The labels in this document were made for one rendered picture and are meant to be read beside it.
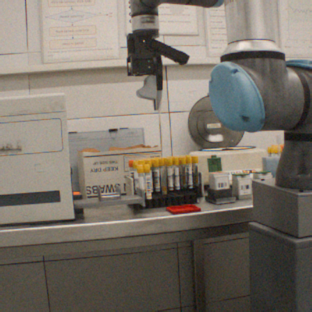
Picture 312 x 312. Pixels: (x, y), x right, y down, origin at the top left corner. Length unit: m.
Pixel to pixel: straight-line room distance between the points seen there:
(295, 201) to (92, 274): 1.14
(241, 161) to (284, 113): 0.70
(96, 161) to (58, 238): 0.39
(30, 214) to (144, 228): 0.27
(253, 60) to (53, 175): 0.55
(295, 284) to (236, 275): 1.15
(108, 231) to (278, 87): 0.52
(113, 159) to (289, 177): 0.67
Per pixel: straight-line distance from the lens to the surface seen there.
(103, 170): 1.38
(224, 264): 1.91
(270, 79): 0.76
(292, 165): 0.85
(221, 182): 1.21
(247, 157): 1.47
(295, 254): 0.80
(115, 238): 1.10
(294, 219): 0.81
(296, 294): 0.82
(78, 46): 1.74
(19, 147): 1.07
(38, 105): 1.07
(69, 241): 1.06
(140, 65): 1.20
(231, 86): 0.75
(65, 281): 1.79
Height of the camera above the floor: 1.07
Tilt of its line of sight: 3 degrees down
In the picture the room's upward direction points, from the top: 4 degrees counter-clockwise
